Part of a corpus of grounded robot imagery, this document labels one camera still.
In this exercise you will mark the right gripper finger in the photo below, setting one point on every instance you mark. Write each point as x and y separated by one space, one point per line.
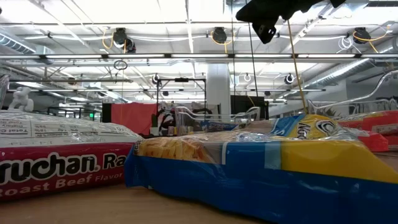
264 31

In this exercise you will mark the blue Maruchan noodle pack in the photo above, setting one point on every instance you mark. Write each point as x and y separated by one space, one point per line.
217 126
248 174

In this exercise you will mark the red Maruchan noodle pack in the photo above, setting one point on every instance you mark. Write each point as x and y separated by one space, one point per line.
62 168

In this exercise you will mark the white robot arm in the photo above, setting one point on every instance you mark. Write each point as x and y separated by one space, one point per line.
21 101

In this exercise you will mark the long ceiling light strip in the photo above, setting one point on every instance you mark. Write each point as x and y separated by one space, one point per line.
199 56

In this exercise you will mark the white building column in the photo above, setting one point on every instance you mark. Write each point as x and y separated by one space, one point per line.
219 93

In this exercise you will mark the black panel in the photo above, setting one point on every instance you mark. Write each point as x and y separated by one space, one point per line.
245 105

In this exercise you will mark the clear plastic bin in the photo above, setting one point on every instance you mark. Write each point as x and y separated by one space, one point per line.
3 90
214 115
357 101

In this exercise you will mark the small green artificial plant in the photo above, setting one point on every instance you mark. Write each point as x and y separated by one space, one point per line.
329 112

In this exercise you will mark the red cloth partition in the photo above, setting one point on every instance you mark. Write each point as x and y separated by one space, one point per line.
133 113

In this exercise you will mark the silver ceiling duct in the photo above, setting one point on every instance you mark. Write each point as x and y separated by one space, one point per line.
15 45
348 73

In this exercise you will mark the black gantry frame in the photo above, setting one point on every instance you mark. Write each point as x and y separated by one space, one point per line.
182 80

